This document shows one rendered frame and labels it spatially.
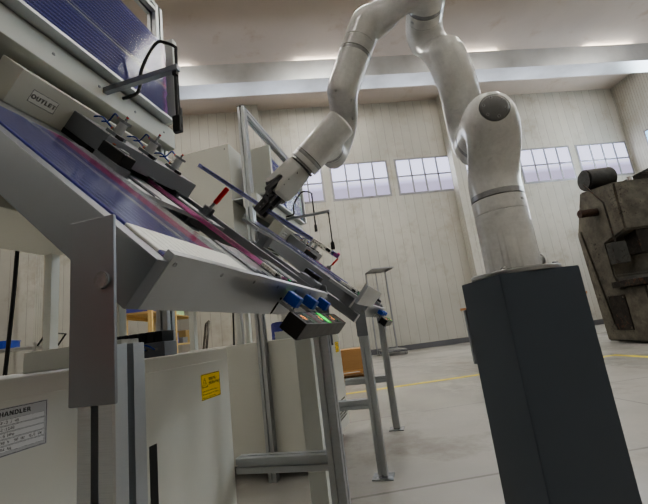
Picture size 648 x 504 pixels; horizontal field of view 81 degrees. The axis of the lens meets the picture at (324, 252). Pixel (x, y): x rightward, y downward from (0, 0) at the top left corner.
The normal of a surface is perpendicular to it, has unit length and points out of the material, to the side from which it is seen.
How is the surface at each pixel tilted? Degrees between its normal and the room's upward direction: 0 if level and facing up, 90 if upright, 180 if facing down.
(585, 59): 90
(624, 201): 92
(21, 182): 90
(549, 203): 90
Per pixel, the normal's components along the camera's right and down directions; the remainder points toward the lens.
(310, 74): 0.08, -0.21
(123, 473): 0.96, -0.17
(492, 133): -0.18, 0.47
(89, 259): -0.26, -0.17
